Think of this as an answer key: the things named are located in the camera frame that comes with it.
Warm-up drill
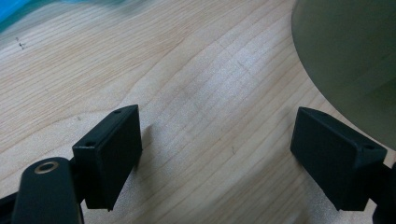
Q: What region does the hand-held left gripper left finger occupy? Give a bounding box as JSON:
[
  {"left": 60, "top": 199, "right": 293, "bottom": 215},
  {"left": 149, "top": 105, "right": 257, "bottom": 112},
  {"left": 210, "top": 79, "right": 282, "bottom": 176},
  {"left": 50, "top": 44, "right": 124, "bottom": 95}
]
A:
[{"left": 72, "top": 104, "right": 144, "bottom": 212}]

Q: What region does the green trash bin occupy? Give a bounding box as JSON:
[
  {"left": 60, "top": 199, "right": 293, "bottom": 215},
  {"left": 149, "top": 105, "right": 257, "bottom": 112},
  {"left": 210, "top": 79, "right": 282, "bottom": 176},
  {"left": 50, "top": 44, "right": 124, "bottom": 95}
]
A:
[{"left": 290, "top": 0, "right": 396, "bottom": 151}]

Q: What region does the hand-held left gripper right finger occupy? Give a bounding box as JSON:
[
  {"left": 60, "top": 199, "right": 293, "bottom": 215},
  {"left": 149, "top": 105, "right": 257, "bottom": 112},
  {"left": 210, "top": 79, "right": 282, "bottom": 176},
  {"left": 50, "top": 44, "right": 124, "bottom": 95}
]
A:
[{"left": 290, "top": 106, "right": 389, "bottom": 212}]

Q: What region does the blue plastic bag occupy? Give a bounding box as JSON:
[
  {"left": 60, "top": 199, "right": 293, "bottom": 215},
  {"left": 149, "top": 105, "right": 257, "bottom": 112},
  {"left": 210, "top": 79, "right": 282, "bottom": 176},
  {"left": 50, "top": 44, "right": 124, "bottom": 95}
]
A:
[{"left": 0, "top": 0, "right": 125, "bottom": 34}]

